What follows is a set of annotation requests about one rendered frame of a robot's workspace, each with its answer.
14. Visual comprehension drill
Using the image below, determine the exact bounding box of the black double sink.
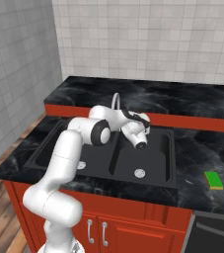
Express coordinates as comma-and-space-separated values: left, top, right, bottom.
24, 118, 179, 190

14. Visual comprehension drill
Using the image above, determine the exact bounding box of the red sink front panel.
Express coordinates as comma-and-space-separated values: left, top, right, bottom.
57, 189, 148, 220

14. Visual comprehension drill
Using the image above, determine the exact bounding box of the green and yellow sponge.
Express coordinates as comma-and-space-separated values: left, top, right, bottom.
204, 171, 224, 191

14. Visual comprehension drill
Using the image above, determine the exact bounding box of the red raised counter panel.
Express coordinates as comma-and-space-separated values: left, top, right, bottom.
43, 103, 224, 134

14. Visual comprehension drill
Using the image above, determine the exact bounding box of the grey curved tap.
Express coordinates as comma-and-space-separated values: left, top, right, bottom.
111, 92, 123, 112

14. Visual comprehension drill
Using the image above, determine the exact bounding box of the red cupboard door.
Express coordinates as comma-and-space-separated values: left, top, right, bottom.
98, 213, 187, 253
70, 211, 100, 253

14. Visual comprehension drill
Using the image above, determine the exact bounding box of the black dishwasher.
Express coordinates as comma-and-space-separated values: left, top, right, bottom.
184, 211, 224, 253

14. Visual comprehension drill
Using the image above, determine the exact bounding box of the silver cupboard handle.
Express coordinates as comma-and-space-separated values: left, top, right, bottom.
86, 218, 95, 245
101, 221, 110, 248

